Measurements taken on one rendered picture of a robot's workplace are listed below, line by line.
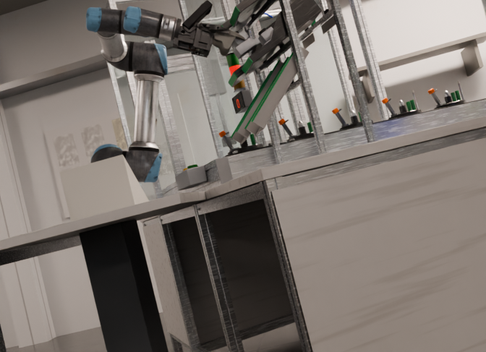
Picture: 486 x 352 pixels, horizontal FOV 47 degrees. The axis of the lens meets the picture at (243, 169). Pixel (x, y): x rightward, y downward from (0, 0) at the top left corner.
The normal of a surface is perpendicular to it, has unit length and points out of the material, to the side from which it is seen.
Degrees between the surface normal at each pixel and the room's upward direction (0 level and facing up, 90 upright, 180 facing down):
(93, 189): 90
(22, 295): 90
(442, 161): 90
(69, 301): 90
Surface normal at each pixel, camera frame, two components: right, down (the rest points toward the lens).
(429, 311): 0.32, -0.14
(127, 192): -0.15, -0.02
